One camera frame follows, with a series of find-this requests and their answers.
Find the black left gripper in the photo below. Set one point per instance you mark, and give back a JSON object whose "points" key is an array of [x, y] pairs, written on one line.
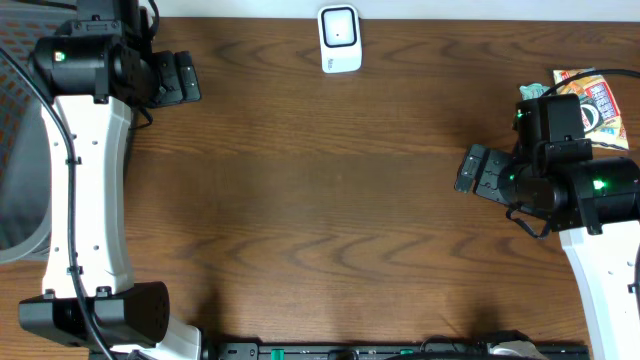
{"points": [[176, 76]]}

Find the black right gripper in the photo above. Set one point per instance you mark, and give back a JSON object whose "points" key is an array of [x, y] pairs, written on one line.
{"points": [[490, 173]]}

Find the green wipes pack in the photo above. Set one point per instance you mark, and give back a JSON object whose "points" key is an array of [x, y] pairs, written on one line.
{"points": [[532, 91]]}

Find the yellow wet wipes pack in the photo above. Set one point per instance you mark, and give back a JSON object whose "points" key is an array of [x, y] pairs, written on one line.
{"points": [[595, 90]]}

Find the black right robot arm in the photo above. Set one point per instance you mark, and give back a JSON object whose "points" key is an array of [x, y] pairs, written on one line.
{"points": [[599, 233]]}

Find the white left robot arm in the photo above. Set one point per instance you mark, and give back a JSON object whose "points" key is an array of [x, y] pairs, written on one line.
{"points": [[92, 77]]}

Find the white barcode scanner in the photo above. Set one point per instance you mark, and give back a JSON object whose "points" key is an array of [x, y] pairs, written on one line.
{"points": [[340, 38]]}

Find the grey plastic mesh basket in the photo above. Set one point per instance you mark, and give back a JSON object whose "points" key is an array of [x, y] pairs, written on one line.
{"points": [[25, 169]]}

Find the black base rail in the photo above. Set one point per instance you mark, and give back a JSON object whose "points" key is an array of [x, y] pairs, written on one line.
{"points": [[254, 351]]}

